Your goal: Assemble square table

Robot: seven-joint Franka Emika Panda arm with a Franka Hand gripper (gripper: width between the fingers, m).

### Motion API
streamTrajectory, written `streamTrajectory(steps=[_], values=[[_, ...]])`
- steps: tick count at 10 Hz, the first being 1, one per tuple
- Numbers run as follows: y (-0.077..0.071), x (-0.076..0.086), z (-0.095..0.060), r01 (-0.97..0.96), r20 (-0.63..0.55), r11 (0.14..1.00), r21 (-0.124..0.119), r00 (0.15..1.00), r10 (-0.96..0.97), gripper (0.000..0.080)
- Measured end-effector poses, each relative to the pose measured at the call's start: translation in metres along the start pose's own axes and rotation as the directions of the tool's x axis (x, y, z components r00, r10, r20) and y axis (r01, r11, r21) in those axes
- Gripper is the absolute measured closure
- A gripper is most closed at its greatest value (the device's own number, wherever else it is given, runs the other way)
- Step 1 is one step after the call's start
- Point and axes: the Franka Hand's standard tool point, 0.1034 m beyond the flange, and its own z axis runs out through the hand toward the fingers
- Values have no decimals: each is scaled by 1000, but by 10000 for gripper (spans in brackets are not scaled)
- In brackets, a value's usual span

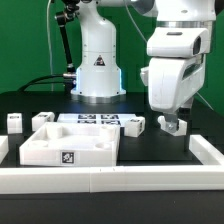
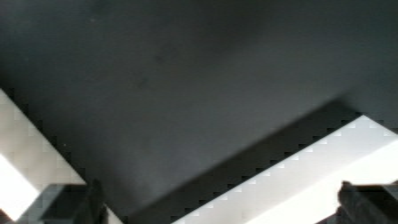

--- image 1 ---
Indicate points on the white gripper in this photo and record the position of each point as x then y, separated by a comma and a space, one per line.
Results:
171, 83

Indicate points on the white square table top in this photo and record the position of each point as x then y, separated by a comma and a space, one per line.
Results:
70, 144

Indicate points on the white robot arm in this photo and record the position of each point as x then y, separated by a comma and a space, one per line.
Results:
98, 77

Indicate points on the white U-shaped workspace fence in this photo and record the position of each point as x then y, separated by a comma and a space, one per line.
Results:
207, 175

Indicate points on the white fiducial marker sheet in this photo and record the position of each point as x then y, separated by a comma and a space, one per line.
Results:
117, 119

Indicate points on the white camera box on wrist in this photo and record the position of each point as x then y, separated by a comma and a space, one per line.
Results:
178, 42

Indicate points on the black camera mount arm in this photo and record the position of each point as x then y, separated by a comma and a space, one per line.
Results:
62, 18

